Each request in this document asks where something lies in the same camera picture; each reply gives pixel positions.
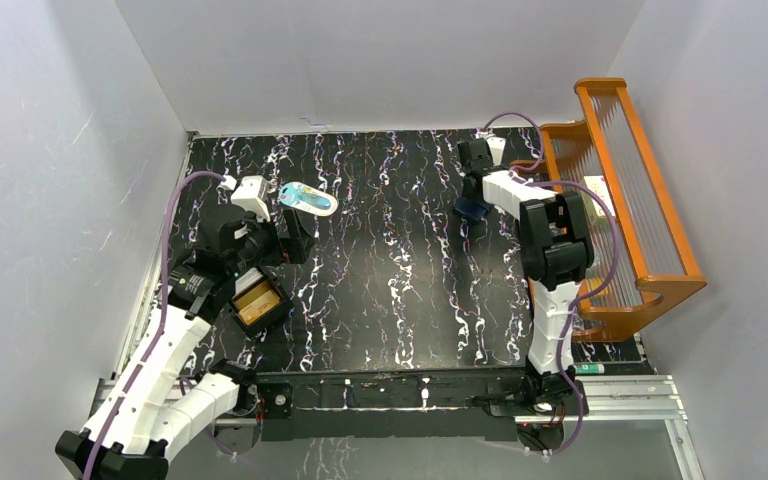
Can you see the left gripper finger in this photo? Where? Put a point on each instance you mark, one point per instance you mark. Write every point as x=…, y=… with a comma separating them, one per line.
x=293, y=244
x=309, y=225

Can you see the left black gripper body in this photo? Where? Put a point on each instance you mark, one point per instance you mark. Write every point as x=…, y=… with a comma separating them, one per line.
x=293, y=232

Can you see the blue leather card holder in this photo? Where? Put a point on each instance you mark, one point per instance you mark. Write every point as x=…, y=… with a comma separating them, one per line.
x=472, y=211

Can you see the black card box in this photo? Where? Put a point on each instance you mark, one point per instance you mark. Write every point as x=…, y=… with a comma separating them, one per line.
x=278, y=315

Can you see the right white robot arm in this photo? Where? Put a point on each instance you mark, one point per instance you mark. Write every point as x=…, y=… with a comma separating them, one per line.
x=555, y=246

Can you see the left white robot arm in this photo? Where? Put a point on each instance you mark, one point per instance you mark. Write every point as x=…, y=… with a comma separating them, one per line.
x=153, y=412

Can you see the white cards stack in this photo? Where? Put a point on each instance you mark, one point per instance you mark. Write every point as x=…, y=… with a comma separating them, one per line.
x=247, y=280

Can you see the gold cards in box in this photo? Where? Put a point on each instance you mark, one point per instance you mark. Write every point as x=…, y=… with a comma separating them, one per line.
x=256, y=302

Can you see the teal oval blister pack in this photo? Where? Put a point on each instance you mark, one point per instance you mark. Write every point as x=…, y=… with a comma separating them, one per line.
x=307, y=199

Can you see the white box on rack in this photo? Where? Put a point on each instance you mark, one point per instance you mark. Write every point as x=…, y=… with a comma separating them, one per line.
x=598, y=185

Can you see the orange wooden tiered rack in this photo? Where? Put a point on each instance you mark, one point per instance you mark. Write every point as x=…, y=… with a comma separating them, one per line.
x=608, y=151

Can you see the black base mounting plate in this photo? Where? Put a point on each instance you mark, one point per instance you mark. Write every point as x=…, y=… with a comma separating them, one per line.
x=494, y=402

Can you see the green white marker pen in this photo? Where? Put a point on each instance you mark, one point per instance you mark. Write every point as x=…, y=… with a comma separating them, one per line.
x=590, y=369

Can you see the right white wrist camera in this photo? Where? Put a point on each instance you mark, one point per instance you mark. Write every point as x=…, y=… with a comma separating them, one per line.
x=497, y=147

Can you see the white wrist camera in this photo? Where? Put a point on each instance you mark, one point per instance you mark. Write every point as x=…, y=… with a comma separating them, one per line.
x=250, y=194
x=497, y=147

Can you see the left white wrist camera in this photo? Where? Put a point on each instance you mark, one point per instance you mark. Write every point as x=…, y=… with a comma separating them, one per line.
x=250, y=194

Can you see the aluminium frame rail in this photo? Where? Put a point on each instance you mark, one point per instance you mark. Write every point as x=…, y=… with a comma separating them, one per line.
x=605, y=397

